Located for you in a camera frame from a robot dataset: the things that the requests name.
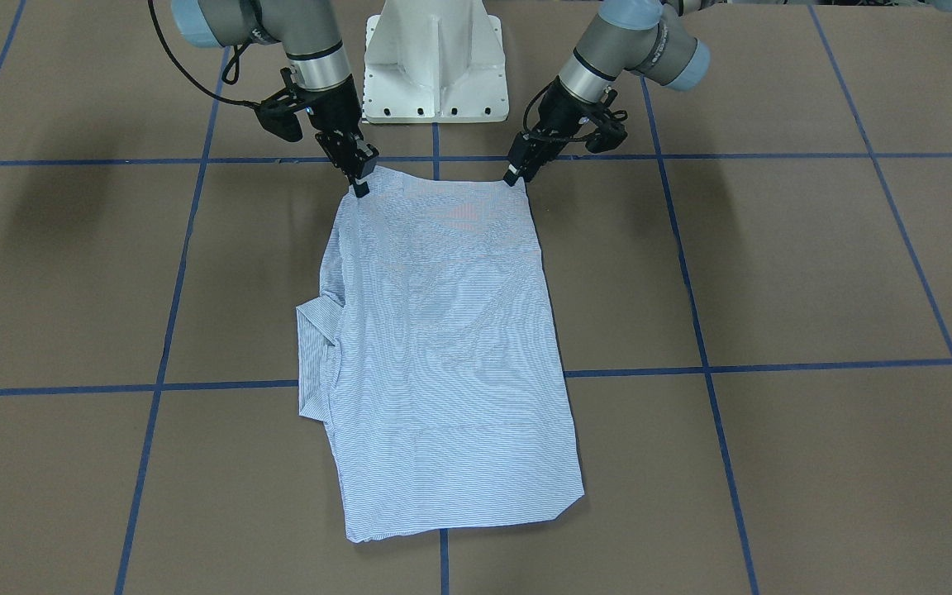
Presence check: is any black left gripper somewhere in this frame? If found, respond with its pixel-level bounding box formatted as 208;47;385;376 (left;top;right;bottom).
503;78;609;186

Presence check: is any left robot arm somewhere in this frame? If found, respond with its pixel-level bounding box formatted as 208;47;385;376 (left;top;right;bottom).
519;1;952;203

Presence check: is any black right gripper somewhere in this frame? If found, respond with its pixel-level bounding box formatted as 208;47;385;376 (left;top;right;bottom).
301;79;380;198

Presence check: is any light blue striped shirt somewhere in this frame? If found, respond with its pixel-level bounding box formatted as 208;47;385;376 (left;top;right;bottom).
296;167;584;543

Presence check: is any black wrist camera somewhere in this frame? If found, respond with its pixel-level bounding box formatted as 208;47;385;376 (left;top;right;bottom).
254;89;303;143
581;109;630;154

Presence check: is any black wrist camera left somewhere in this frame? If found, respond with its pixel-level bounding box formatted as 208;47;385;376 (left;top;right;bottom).
581;109;630;154

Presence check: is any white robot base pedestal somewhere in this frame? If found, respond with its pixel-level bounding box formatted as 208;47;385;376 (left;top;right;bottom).
362;1;510;125

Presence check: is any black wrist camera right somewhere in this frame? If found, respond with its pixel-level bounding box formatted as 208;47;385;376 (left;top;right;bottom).
254;89;303;143

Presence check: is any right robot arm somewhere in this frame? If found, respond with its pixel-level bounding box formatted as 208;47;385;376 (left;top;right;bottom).
147;1;380;198

